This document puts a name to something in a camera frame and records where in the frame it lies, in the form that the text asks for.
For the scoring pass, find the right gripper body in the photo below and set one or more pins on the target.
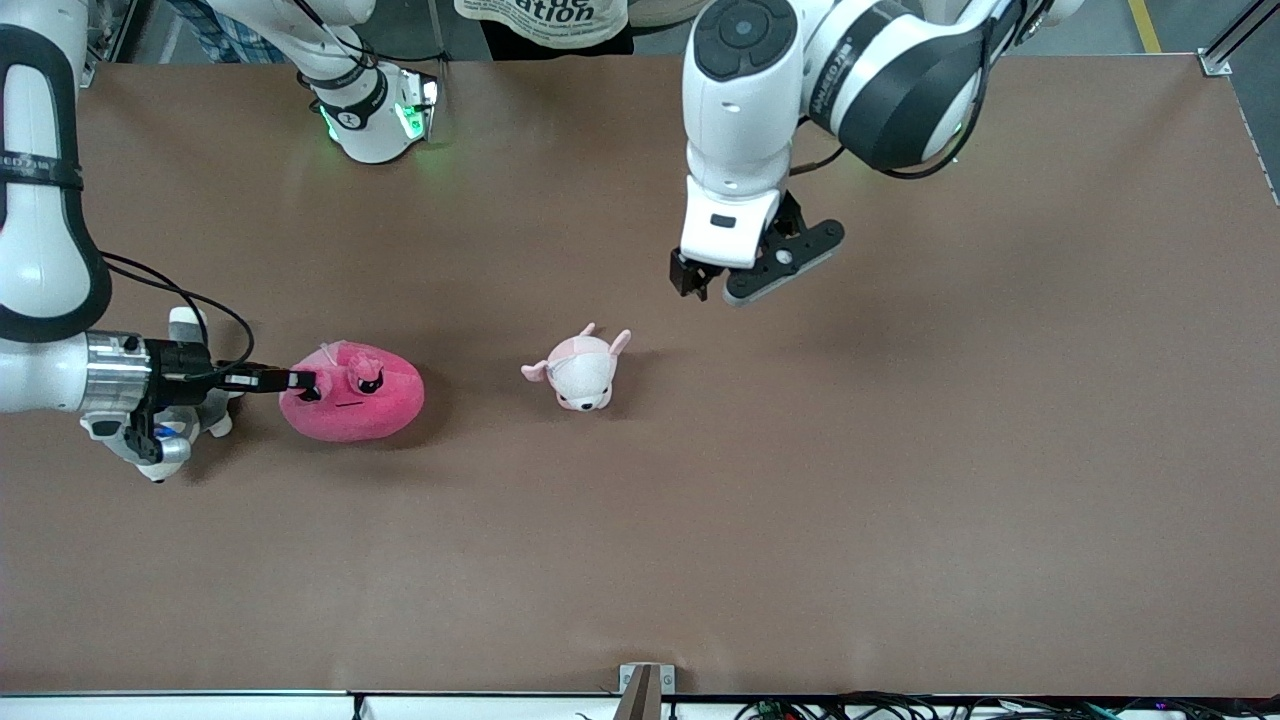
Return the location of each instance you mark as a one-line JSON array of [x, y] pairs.
[[178, 368]]

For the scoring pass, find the round pink plush toy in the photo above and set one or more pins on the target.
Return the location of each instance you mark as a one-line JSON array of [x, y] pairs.
[[370, 410]]

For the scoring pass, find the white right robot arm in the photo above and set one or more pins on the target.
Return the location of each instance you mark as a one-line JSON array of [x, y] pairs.
[[40, 250]]

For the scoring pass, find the grey white husky plush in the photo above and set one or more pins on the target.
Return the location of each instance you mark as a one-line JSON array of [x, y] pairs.
[[188, 318]]

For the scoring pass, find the pale pink white plush dog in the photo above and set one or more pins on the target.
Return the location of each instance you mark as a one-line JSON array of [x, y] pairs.
[[580, 375]]

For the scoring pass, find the person in plaid shirt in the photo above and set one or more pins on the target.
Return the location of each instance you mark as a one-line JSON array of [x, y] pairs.
[[225, 35]]

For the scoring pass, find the white table edge rail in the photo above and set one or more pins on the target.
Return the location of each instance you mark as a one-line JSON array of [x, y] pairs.
[[200, 708]]

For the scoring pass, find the aluminium profile frame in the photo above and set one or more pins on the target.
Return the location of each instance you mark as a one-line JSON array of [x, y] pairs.
[[1218, 62], [110, 40]]

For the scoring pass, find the metal table edge bracket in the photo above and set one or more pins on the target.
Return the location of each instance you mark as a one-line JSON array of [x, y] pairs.
[[645, 695]]

